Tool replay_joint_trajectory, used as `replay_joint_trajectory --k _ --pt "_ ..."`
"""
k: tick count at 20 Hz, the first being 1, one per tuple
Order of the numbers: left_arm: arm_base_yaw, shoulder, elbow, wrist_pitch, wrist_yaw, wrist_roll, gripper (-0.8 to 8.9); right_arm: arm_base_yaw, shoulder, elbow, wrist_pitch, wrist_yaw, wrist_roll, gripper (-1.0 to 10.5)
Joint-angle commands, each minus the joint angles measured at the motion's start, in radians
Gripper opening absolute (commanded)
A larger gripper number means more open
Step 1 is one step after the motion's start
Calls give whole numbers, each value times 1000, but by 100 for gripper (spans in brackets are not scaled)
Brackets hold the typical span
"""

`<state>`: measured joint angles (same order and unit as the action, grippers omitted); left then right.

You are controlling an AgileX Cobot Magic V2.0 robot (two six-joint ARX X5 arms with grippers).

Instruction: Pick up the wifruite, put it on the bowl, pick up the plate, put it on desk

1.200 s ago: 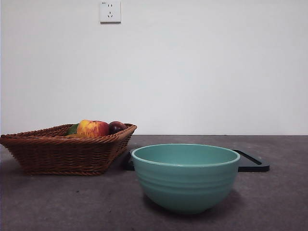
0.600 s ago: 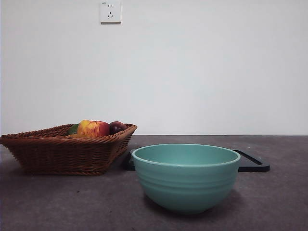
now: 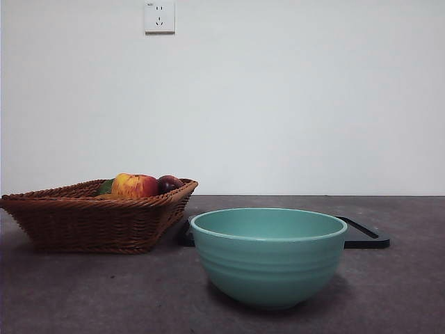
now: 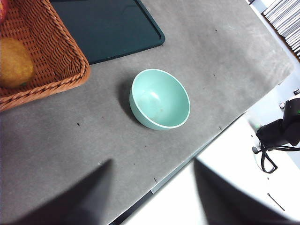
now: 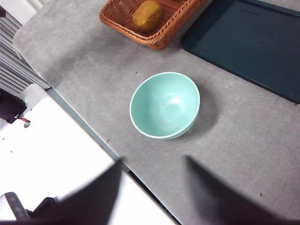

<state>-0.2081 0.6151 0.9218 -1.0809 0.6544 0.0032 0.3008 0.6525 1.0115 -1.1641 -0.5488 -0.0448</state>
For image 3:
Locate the teal ribbed bowl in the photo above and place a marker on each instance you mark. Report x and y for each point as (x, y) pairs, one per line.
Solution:
(267, 264)

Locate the dark red plum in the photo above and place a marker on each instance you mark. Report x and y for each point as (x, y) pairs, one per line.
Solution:
(168, 184)

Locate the red yellow apple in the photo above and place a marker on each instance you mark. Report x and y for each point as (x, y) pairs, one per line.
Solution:
(133, 186)

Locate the green fruit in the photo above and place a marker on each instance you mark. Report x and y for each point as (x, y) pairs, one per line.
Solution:
(105, 188)

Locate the brown wicker basket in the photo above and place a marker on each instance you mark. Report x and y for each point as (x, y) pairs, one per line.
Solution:
(87, 222)

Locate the dark rectangular tray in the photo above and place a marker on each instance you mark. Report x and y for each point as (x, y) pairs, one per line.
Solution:
(365, 240)

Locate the white wall socket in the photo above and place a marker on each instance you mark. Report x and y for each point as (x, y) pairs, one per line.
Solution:
(160, 17)

